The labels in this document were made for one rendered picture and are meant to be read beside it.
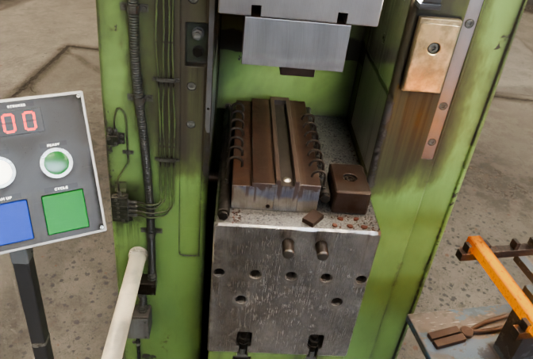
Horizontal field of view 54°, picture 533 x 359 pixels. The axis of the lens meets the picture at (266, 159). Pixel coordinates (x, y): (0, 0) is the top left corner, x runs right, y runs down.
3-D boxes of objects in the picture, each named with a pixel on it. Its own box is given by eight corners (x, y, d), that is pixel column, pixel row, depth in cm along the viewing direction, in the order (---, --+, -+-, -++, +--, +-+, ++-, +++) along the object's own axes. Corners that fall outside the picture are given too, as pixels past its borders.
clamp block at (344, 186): (366, 215, 123) (372, 193, 119) (331, 213, 122) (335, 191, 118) (358, 185, 133) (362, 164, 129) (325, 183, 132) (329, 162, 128)
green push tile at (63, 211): (89, 226, 101) (82, 189, 100) (48, 235, 98) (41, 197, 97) (88, 224, 103) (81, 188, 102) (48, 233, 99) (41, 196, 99)
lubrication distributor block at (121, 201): (136, 231, 137) (133, 190, 130) (112, 231, 137) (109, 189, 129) (138, 223, 140) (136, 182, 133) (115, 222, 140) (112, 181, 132)
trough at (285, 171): (299, 186, 117) (300, 181, 117) (276, 185, 117) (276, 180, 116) (288, 101, 153) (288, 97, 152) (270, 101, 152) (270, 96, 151)
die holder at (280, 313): (347, 357, 142) (382, 233, 118) (206, 351, 139) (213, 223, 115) (323, 223, 189) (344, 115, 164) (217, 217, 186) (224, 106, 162)
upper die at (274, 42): (343, 72, 102) (351, 25, 97) (241, 64, 101) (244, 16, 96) (319, 7, 137) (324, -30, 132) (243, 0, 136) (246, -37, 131)
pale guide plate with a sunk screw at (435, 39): (440, 93, 119) (462, 21, 110) (401, 91, 118) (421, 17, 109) (437, 89, 121) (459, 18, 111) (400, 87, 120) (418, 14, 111)
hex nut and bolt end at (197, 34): (203, 61, 115) (204, 31, 112) (189, 60, 115) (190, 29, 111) (204, 56, 118) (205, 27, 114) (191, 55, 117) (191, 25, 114)
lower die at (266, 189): (316, 212, 122) (321, 183, 117) (230, 208, 120) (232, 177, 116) (301, 124, 157) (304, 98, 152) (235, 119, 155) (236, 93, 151)
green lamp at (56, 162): (67, 177, 99) (65, 158, 96) (43, 176, 98) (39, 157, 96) (72, 168, 101) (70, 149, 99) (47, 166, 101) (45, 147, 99)
